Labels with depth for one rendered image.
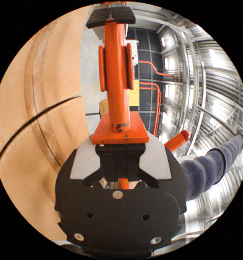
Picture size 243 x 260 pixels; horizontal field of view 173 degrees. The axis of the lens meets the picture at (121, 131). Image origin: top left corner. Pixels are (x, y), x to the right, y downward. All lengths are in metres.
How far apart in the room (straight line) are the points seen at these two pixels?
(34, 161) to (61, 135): 0.09
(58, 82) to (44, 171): 0.17
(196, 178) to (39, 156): 0.42
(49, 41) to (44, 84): 0.10
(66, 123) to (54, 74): 0.12
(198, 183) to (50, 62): 0.51
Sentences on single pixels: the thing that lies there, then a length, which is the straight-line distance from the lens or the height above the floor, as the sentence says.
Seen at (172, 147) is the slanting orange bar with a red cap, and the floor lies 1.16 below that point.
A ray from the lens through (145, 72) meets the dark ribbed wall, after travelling 10.95.
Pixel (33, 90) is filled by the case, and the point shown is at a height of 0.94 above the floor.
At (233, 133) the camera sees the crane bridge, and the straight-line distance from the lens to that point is 1.93.
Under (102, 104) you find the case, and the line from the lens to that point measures 1.83.
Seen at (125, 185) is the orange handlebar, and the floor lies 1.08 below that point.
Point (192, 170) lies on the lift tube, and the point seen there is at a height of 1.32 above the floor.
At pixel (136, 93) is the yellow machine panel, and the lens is 7.43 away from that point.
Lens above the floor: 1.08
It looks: 1 degrees down
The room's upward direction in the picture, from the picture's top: 88 degrees clockwise
